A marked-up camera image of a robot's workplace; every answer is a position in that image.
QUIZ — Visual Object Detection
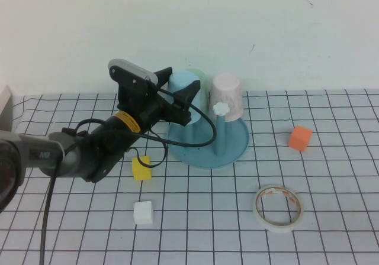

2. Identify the white tape roll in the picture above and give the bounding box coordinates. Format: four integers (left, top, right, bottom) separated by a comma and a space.
252, 184, 304, 233

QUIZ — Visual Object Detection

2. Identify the light green plastic cup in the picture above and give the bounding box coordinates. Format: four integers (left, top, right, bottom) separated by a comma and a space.
185, 68, 208, 112

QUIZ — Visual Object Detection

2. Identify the black grid checkered tablecloth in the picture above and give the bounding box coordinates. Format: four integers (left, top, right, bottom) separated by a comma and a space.
0, 89, 379, 265

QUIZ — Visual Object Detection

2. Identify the orange foam cube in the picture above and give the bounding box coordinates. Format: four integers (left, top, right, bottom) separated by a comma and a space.
288, 125, 313, 153

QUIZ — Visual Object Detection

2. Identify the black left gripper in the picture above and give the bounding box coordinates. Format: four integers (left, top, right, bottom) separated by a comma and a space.
114, 66, 201, 131

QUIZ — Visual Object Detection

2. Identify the light blue plastic cup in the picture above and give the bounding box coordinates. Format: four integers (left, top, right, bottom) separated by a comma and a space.
166, 70, 205, 125

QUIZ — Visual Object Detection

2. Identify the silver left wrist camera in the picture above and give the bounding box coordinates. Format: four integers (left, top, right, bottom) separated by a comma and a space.
108, 58, 158, 84

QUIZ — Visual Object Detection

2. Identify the yellow foam cube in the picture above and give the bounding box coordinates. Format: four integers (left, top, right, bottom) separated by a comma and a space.
131, 156, 153, 182

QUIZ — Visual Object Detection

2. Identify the white foam cube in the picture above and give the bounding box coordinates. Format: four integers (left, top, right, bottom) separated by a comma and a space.
133, 201, 155, 225

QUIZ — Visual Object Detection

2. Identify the black left camera cable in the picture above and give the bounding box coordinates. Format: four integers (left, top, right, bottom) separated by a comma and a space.
40, 88, 219, 265

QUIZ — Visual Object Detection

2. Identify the blue cup stand with pegs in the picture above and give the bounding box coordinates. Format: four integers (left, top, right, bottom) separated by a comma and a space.
166, 101, 250, 170

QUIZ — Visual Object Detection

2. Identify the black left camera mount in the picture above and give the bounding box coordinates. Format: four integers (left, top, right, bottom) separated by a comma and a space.
108, 65, 160, 114

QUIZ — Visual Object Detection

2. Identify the white grey side panel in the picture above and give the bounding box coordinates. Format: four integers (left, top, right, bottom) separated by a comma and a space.
0, 85, 14, 133

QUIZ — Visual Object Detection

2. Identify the light pink plastic cup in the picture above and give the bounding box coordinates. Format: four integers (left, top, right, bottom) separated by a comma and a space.
208, 73, 245, 122

